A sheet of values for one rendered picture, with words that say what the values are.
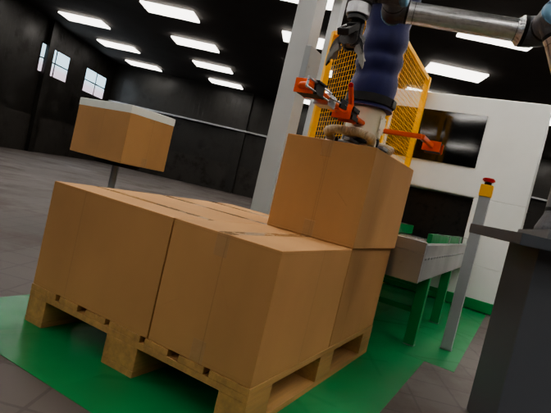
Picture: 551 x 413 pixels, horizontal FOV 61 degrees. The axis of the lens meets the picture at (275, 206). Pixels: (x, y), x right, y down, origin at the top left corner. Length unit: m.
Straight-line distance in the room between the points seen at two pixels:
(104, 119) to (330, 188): 2.09
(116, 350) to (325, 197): 0.95
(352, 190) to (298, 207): 0.25
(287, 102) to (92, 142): 1.44
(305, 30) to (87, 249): 2.50
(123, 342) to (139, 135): 2.00
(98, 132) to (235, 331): 2.45
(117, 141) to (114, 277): 1.84
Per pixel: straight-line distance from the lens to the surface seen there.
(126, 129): 3.37
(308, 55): 3.63
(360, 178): 1.86
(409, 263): 2.47
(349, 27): 1.85
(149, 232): 1.59
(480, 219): 2.98
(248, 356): 1.40
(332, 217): 1.88
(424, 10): 2.08
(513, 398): 2.01
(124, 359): 1.70
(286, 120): 3.58
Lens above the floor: 0.72
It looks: 3 degrees down
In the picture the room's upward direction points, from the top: 13 degrees clockwise
